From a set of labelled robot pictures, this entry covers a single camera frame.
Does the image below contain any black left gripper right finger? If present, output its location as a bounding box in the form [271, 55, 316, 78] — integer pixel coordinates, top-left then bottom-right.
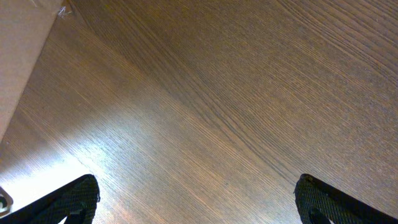
[294, 174, 397, 224]

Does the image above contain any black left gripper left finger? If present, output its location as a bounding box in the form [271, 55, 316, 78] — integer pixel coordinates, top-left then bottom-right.
[1, 174, 100, 224]

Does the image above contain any brown cardboard box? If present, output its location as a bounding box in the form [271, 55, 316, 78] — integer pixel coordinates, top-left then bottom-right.
[1, 0, 62, 136]

